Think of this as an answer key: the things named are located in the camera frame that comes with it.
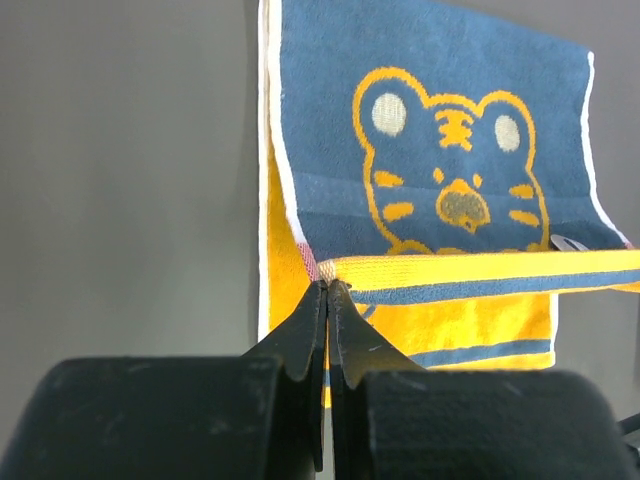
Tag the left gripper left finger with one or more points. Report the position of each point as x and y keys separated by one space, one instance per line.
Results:
x=254 y=416

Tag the orange mustard towel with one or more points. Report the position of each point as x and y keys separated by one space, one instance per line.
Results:
x=437 y=161

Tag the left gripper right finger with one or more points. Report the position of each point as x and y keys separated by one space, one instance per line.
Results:
x=392 y=419

